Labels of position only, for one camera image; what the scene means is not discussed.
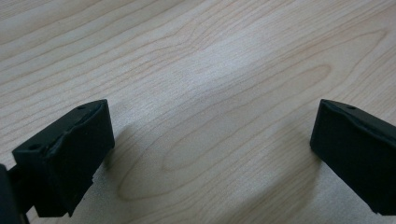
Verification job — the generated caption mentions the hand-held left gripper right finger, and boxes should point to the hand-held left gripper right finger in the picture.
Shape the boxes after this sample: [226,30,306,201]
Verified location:
[309,98,396,217]

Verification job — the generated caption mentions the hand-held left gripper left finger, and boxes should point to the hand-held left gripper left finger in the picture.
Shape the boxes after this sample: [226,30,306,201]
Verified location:
[11,99,116,218]

